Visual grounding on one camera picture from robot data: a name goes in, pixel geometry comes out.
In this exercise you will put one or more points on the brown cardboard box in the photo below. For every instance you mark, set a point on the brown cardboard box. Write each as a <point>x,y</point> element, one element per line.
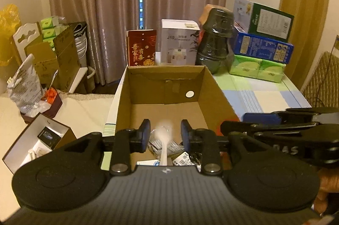
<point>164,113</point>

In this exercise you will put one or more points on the beige shiny curtain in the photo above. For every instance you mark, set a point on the beige shiny curtain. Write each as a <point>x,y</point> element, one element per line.
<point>106,2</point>

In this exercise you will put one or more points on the dark wrapped bowl stack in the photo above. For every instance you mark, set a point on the dark wrapped bowl stack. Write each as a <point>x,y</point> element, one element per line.
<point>214,44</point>

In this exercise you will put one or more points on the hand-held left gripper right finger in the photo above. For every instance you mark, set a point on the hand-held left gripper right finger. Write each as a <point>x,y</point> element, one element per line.
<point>185,134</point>

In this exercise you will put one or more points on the yellow plastic bag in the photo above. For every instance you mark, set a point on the yellow plastic bag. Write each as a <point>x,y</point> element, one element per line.
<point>9,34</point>

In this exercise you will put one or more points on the green white printed box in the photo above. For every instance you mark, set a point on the green white printed box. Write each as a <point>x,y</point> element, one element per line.
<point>267,19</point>

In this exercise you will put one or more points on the tall brown carton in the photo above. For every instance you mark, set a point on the tall brown carton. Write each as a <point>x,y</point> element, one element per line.
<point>58,60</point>

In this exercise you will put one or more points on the person's right hand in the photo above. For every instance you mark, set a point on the person's right hand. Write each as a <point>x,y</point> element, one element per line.
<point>328,188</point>

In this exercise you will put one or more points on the clear bag with spoon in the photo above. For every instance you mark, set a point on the clear bag with spoon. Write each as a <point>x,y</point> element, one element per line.
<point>176,149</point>

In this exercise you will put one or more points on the dark red small box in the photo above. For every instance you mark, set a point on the dark red small box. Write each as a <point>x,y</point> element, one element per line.
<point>54,105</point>

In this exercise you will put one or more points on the blue printed box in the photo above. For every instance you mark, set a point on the blue printed box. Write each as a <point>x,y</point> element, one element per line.
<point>264,46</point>

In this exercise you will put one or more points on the small green tissue pack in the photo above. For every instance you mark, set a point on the small green tissue pack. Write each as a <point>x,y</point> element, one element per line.
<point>51,33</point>
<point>50,23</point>
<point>49,42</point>

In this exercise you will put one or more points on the white plastic spoon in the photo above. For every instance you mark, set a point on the white plastic spoon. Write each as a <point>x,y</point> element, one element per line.
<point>164,145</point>

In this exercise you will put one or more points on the white barcode tag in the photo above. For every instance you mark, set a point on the white barcode tag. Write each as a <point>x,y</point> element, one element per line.
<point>182,158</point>

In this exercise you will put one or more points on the red gift box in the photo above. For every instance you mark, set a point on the red gift box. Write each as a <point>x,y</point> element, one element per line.
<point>141,48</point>

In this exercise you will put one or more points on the open white lined box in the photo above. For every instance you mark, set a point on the open white lined box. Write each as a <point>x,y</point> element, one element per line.
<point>31,140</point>

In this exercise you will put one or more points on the large green tissue pack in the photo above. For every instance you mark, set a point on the large green tissue pack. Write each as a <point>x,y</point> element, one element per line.
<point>254,68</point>

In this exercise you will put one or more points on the white crumpled bag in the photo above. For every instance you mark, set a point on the white crumpled bag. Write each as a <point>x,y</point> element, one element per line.
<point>25,81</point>

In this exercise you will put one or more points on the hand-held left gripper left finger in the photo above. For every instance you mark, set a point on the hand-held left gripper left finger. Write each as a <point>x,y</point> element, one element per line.
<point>145,134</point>

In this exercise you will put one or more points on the white appliance box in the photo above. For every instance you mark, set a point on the white appliance box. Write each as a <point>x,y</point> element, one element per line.
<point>180,42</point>

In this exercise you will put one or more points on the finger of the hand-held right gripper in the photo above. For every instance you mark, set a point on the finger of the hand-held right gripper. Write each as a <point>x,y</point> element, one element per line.
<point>238,129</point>
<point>259,117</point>

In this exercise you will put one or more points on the white cardboard hang card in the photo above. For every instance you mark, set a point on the white cardboard hang card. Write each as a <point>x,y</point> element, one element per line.
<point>26,34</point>

